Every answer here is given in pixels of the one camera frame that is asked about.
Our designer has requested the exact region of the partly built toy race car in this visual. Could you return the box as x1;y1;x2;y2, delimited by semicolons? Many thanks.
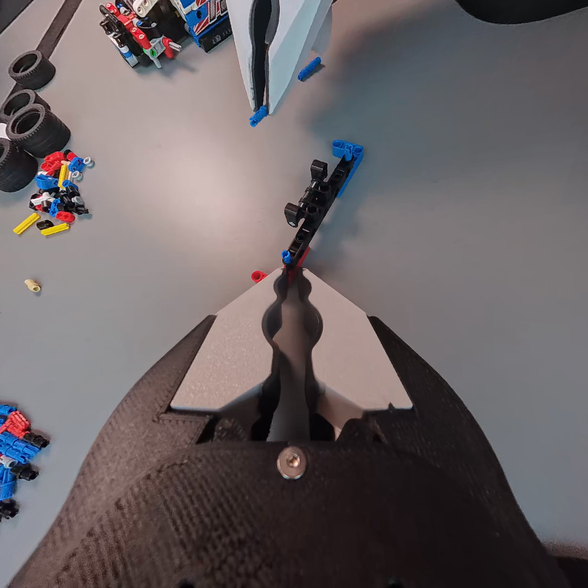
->
99;0;230;69

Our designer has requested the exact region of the pile of mixed small pieces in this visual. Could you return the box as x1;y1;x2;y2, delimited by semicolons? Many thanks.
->
13;149;95;236

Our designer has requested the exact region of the black desk strip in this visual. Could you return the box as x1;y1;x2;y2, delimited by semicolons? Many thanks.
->
37;0;83;60

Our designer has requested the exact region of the black toy tyre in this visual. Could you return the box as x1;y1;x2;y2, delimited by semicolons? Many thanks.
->
0;89;51;120
8;50;57;91
0;138;38;193
6;103;72;158

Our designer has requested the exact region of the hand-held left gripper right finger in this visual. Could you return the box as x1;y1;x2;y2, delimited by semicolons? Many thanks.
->
296;268;414;440

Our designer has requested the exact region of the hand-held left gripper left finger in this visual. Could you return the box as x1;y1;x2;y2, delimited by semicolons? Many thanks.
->
170;268;283;439

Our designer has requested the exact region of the black red blue beam assembly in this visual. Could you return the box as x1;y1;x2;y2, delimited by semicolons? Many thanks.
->
251;139;364;283

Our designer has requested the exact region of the grey desk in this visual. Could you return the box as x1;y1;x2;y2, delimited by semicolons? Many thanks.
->
0;0;588;579

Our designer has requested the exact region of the black knit cloth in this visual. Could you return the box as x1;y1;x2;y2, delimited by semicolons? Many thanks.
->
455;0;588;25

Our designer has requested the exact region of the pile of blue red pins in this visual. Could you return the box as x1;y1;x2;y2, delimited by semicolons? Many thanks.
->
0;404;50;522

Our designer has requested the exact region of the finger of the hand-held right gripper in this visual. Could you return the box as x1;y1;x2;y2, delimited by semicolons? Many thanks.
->
266;0;334;115
226;0;273;114

